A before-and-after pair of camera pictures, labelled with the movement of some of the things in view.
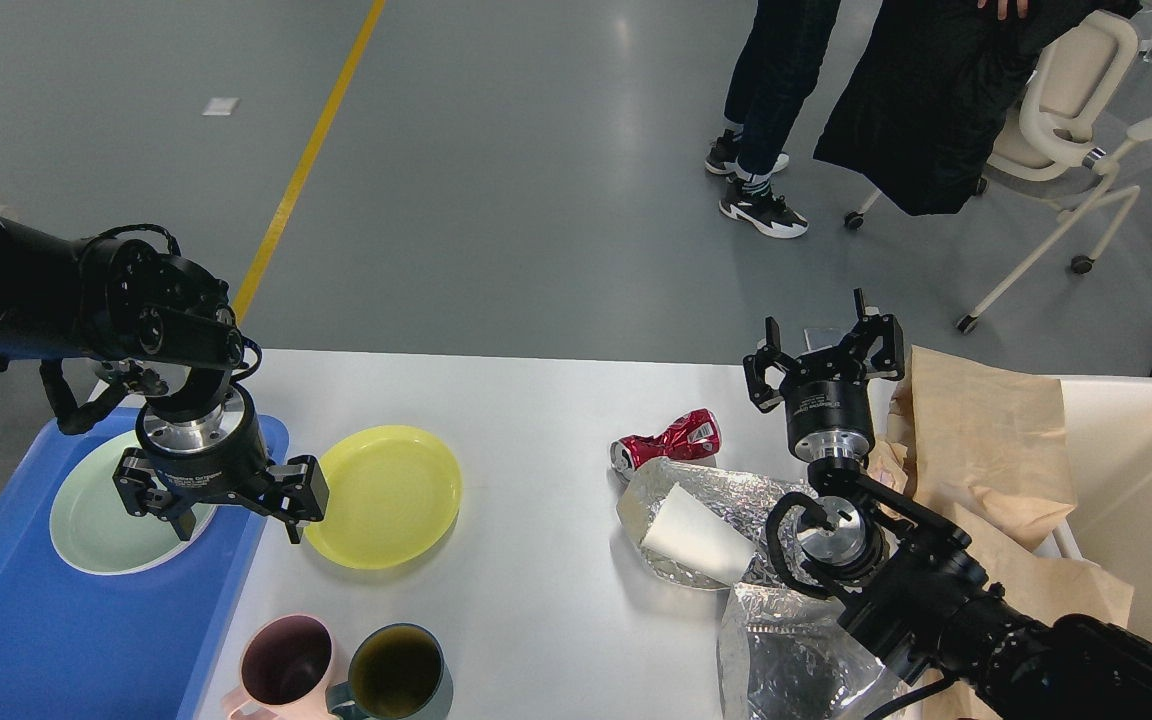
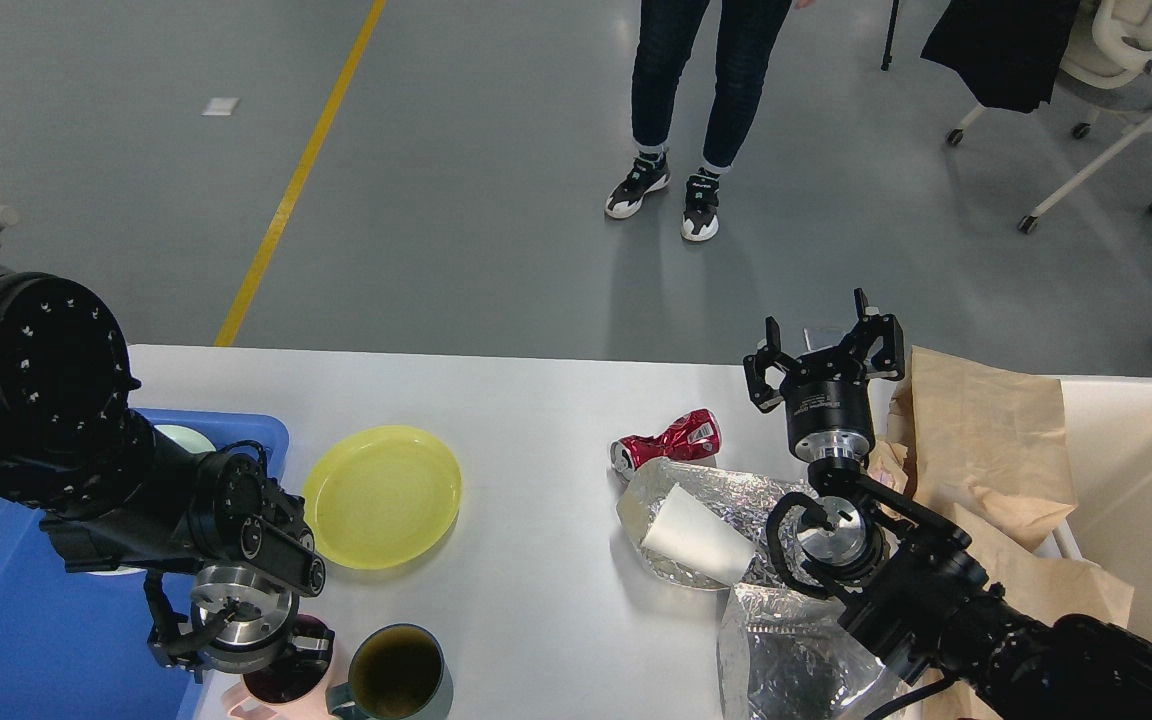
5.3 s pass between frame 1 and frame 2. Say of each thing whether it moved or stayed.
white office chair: moved
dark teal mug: stayed
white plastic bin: stayed
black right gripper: stayed
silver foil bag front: stayed
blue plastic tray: stayed
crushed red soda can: stayed
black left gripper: moved
